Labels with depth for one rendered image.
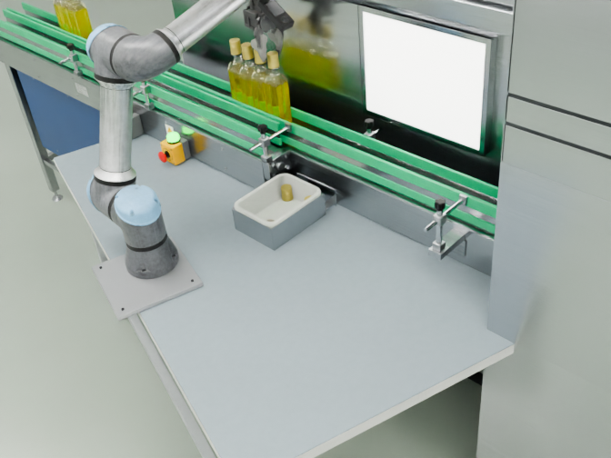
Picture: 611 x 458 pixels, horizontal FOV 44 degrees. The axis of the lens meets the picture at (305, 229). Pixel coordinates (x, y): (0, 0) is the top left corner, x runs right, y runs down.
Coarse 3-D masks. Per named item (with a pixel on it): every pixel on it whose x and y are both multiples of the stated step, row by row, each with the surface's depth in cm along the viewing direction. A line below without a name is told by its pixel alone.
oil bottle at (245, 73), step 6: (246, 66) 239; (252, 66) 239; (240, 72) 240; (246, 72) 238; (252, 72) 238; (240, 78) 242; (246, 78) 239; (240, 84) 243; (246, 84) 241; (246, 90) 243; (252, 90) 241; (246, 96) 244; (252, 96) 243; (246, 102) 246; (252, 102) 244
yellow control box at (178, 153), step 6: (180, 138) 260; (162, 144) 259; (168, 144) 258; (174, 144) 257; (180, 144) 258; (186, 144) 260; (162, 150) 261; (168, 150) 258; (174, 150) 256; (180, 150) 258; (186, 150) 261; (168, 156) 259; (174, 156) 258; (180, 156) 260; (186, 156) 262; (174, 162) 259; (180, 162) 261
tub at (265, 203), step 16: (288, 176) 233; (256, 192) 228; (272, 192) 233; (304, 192) 231; (320, 192) 225; (240, 208) 222; (256, 208) 231; (272, 208) 233; (288, 208) 232; (272, 224) 215
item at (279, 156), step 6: (282, 150) 237; (288, 150) 237; (276, 156) 234; (282, 156) 236; (288, 156) 238; (270, 162) 233; (276, 162) 235; (282, 162) 236; (288, 162) 239; (264, 168) 235; (270, 168) 234; (276, 168) 236; (282, 168) 237; (288, 168) 239; (264, 174) 237; (270, 174) 235; (276, 174) 237
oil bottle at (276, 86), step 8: (272, 80) 232; (280, 80) 232; (272, 88) 233; (280, 88) 233; (272, 96) 235; (280, 96) 235; (288, 96) 237; (272, 104) 237; (280, 104) 236; (288, 104) 239; (272, 112) 239; (280, 112) 237; (288, 112) 240; (288, 120) 242
